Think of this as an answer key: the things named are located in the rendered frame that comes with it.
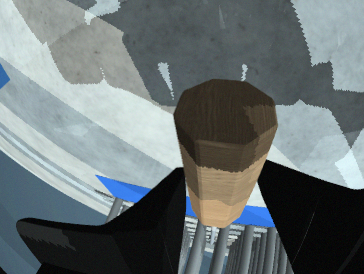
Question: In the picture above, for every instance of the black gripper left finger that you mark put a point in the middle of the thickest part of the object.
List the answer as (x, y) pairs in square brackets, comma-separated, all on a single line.
[(145, 239)]

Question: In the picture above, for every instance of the blue cube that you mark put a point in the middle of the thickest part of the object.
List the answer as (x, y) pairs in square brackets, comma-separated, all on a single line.
[(4, 78)]

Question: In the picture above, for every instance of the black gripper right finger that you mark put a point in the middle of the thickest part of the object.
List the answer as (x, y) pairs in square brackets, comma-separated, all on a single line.
[(320, 223)]

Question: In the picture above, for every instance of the blue tape strip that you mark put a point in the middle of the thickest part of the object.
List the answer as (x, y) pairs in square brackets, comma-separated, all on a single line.
[(251, 215)]

